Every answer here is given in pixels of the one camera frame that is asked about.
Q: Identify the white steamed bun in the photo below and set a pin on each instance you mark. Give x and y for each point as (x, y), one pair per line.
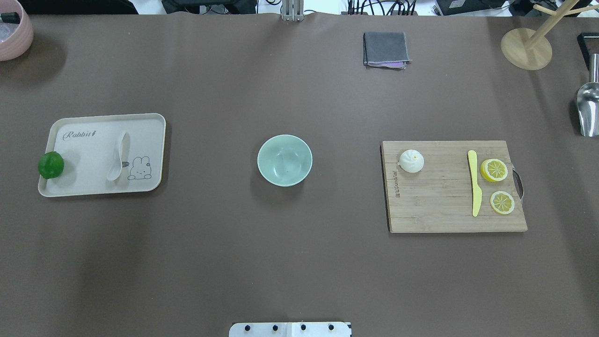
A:
(411, 161)

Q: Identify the white ceramic soup spoon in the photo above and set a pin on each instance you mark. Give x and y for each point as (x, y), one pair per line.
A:
(118, 163)

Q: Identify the light green bowl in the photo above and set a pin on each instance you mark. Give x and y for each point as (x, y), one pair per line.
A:
(285, 160)

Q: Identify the pink bowl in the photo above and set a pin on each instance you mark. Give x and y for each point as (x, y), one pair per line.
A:
(15, 38)

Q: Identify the bamboo cutting board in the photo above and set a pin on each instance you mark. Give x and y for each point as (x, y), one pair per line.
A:
(438, 199)

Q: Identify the folded grey cloth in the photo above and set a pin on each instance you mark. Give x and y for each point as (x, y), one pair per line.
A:
(385, 49)

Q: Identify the yellow plastic knife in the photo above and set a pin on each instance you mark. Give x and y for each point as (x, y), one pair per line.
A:
(476, 190)

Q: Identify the upper lemon half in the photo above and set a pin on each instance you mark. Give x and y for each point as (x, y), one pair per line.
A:
(494, 170)

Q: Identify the beige rabbit serving tray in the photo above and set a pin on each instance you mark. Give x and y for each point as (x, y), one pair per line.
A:
(87, 144)

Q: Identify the lower lemon slice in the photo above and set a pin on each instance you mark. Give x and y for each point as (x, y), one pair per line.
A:
(502, 202)

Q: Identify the green lime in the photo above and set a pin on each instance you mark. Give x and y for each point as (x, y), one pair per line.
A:
(51, 165)

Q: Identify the wooden cup stand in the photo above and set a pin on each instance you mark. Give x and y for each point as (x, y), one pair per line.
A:
(529, 49)

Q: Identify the steel scoop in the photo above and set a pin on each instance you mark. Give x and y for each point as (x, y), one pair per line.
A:
(587, 101)

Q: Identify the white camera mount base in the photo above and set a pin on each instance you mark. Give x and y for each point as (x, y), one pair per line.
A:
(291, 329)

